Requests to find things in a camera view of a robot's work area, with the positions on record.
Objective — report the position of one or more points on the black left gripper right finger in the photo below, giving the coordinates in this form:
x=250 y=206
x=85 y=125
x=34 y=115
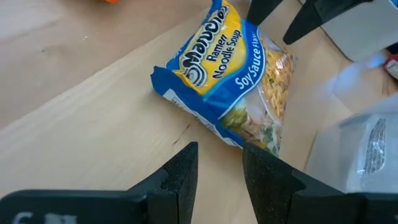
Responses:
x=270 y=189

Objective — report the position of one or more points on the orange noodle packet by container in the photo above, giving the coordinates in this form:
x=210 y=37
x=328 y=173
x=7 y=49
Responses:
x=342 y=155

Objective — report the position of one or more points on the white plastic bin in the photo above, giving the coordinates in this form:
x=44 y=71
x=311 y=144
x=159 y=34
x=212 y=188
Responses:
x=357 y=34

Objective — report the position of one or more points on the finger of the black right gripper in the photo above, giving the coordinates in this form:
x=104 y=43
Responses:
x=311 y=18
x=261 y=11

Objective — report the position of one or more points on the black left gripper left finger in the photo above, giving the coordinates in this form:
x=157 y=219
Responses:
x=174 y=189

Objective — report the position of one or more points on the blue soy sauce ramen pack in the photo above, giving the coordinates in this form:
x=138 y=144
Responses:
x=217 y=62

